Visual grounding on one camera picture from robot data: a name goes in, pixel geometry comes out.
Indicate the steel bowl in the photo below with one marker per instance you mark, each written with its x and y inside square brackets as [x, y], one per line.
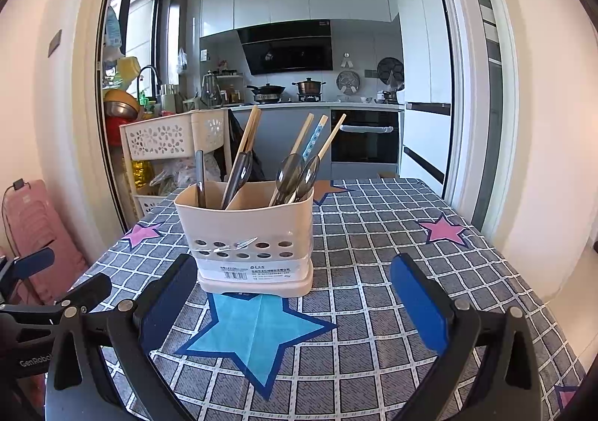
[119, 109]

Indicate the glass kettle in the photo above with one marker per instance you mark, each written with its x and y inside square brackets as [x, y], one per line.
[211, 91]

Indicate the steel kitchen faucet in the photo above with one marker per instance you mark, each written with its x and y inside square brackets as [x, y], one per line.
[149, 73]

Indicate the black built-in oven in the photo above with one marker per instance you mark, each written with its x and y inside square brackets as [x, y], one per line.
[364, 143]

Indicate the yellow container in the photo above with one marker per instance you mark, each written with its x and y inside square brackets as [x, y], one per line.
[126, 70]

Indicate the grey wall plate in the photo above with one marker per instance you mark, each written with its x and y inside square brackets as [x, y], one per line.
[54, 43]

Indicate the grey checked star tablecloth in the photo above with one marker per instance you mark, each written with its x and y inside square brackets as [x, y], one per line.
[364, 262]

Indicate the gold foil bag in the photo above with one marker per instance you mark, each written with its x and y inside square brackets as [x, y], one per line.
[140, 173]

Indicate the black wok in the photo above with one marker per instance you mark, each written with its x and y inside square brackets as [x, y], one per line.
[266, 89]

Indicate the white wall cabinets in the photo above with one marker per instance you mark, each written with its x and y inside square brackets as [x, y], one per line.
[299, 0]

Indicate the round dark wall rack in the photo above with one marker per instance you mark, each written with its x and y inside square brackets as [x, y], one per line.
[390, 70]

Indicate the plastic bags in trolley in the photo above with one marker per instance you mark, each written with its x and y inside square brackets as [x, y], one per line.
[177, 175]

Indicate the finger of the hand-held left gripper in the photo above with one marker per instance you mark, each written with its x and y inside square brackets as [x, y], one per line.
[88, 289]
[32, 262]

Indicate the orange bowl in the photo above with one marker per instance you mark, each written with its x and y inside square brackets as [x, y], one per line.
[119, 96]

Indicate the black range hood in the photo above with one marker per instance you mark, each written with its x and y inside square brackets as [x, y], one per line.
[289, 49]

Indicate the gas stove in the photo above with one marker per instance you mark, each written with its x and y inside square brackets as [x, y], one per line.
[289, 99]

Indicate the red bucket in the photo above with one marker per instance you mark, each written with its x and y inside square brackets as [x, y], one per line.
[114, 129]

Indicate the white hanging plastic bag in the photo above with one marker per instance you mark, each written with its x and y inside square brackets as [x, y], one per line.
[182, 59]

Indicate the cream plastic utensil holder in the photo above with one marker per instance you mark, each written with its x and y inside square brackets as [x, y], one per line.
[252, 224]

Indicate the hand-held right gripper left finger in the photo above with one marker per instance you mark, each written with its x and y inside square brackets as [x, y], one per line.
[168, 304]

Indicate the hanging blue white bag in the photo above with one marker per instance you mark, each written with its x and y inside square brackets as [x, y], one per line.
[111, 28]

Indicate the dark steel spoon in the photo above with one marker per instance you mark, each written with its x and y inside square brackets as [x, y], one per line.
[200, 178]
[309, 175]
[287, 173]
[243, 166]

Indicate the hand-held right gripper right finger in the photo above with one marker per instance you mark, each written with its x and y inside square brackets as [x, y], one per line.
[420, 304]

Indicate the blue patterned bamboo chopstick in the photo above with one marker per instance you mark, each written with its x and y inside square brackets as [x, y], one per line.
[315, 136]

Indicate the white refrigerator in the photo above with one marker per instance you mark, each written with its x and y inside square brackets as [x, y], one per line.
[423, 52]

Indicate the cream plastic storage trolley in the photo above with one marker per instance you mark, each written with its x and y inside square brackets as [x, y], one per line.
[159, 140]

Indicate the pink folding stool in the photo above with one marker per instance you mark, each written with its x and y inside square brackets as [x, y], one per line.
[39, 224]

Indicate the steel cooking pot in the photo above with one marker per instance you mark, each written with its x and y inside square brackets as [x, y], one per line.
[308, 87]

